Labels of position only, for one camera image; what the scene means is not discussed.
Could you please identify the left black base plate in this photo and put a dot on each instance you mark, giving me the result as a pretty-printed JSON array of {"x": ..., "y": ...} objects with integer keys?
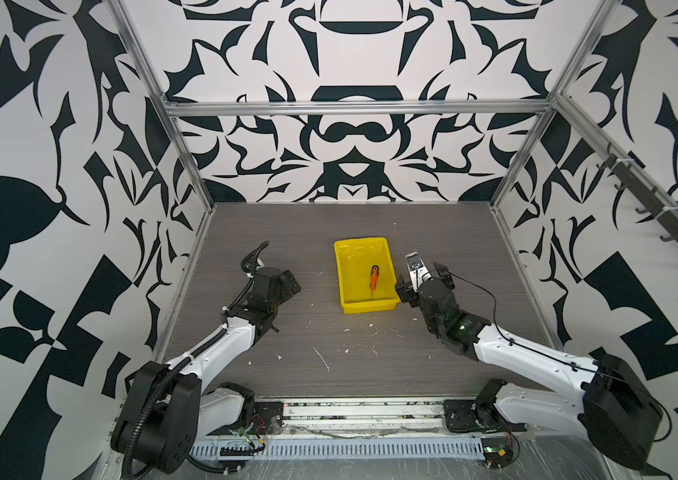
[{"x": 262, "y": 418}]

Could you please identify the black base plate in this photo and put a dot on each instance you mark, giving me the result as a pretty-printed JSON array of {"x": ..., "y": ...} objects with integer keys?
[
  {"x": 470, "y": 416},
  {"x": 262, "y": 418}
]

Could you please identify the yellow plastic bin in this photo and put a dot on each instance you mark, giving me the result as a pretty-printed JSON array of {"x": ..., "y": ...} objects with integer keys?
[{"x": 354, "y": 259}]

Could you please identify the white slotted cable duct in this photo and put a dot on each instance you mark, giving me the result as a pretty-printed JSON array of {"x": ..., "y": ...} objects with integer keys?
[{"x": 282, "y": 449}]

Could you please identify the orange handled screwdriver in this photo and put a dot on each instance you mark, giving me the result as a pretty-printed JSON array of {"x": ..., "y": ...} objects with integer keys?
[{"x": 374, "y": 277}]

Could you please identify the aluminium frame crossbar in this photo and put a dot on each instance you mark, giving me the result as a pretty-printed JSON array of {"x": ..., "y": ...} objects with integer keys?
[{"x": 359, "y": 107}]

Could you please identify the green circuit board connector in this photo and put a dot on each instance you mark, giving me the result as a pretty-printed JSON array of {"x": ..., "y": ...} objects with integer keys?
[{"x": 499, "y": 452}]

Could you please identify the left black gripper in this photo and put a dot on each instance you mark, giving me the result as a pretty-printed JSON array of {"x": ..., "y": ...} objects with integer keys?
[{"x": 286, "y": 291}]

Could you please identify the right gripper camera mount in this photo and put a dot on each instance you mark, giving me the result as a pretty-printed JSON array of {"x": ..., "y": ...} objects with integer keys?
[{"x": 418, "y": 271}]

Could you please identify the grey wall hook rail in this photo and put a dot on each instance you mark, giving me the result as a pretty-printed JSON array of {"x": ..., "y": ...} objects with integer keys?
[{"x": 655, "y": 203}]

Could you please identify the aluminium mounting rail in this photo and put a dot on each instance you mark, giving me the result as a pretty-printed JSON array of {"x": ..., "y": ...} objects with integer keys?
[{"x": 348, "y": 417}]

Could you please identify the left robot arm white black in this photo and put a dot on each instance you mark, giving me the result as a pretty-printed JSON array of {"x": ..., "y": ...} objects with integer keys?
[{"x": 167, "y": 407}]

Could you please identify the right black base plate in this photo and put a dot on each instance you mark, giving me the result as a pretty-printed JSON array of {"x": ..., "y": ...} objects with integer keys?
[{"x": 470, "y": 416}]

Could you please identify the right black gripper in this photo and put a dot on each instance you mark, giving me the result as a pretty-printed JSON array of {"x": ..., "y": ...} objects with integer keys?
[{"x": 406, "y": 292}]

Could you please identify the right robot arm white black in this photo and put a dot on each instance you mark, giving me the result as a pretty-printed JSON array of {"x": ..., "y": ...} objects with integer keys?
[{"x": 599, "y": 400}]

